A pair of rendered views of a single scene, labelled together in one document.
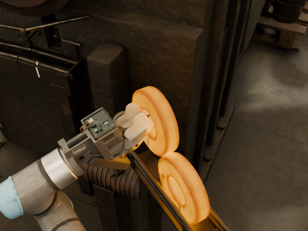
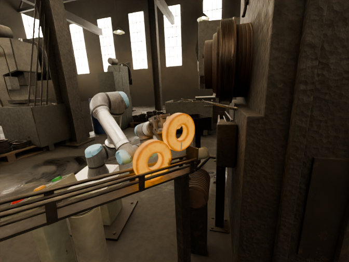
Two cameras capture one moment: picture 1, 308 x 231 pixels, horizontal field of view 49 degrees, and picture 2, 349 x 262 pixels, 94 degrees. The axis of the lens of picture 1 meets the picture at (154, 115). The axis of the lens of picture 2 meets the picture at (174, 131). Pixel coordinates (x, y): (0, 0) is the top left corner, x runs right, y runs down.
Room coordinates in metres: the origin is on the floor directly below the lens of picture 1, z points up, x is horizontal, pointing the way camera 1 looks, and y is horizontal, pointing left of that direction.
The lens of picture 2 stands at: (0.39, -0.64, 0.97)
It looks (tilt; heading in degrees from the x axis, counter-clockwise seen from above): 14 degrees down; 81
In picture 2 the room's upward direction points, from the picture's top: 3 degrees counter-clockwise
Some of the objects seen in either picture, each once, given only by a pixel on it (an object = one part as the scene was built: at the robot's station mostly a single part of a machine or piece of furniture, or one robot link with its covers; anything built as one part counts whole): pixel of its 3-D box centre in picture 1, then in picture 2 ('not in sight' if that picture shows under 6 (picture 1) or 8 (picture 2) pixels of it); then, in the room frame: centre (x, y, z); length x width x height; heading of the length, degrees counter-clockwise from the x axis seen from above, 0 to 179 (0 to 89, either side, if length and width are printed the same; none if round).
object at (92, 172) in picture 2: not in sight; (97, 169); (-0.01, 0.56, 0.43); 0.15 x 0.15 x 0.10
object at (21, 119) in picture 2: not in sight; (52, 122); (-1.62, 3.15, 0.43); 1.23 x 0.93 x 0.87; 63
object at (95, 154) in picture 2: not in sight; (95, 154); (0.00, 0.56, 0.54); 0.13 x 0.12 x 0.14; 37
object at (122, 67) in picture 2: not in sight; (120, 85); (-0.86, 8.41, 1.36); 1.37 x 1.16 x 2.71; 145
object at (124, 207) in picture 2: not in sight; (103, 203); (-0.01, 0.56, 0.13); 0.40 x 0.40 x 0.26; 72
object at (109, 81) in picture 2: not in sight; (117, 101); (-0.40, 4.13, 0.75); 0.70 x 0.48 x 1.50; 65
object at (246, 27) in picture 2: not in sight; (239, 63); (0.96, 0.32, 1.11); 0.47 x 0.10 x 0.47; 65
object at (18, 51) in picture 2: not in sight; (23, 80); (-2.97, 4.75, 1.42); 1.43 x 1.22 x 2.85; 160
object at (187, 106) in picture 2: not in sight; (190, 115); (1.41, 3.14, 0.39); 1.03 x 0.83 x 0.79; 159
